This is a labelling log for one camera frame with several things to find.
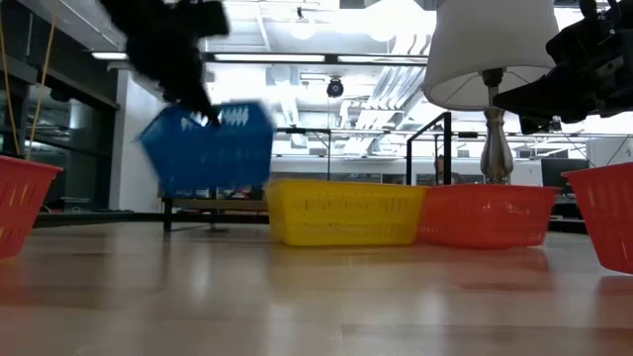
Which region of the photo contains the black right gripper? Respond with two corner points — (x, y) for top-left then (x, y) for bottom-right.
(493, 19), (633, 135)

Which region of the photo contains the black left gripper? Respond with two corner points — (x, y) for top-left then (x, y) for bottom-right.
(98, 0), (231, 127)

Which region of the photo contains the blue plastic basket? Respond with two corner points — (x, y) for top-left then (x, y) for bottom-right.
(137, 101), (276, 199)

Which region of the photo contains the red plastic basket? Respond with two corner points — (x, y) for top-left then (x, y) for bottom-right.
(0, 155), (64, 261)
(561, 161), (633, 276)
(417, 183), (563, 250)

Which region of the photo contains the yellow plastic basket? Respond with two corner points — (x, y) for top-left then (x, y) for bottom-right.
(264, 178), (429, 247)

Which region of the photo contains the black computer monitor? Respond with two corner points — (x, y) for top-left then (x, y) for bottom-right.
(540, 157), (590, 189)

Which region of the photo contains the white shade silver table lamp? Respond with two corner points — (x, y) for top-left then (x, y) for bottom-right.
(420, 0), (561, 186)

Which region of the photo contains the person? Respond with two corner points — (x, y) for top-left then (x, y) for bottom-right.
(434, 154), (464, 185)

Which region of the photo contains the black frame wooden shelf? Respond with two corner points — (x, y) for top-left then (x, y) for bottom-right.
(160, 111), (452, 232)

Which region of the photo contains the thin black desk frame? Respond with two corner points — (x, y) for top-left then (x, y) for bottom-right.
(274, 127), (333, 182)

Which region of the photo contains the black aluminium rig frame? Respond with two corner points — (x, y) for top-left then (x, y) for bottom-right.
(33, 210), (589, 234)

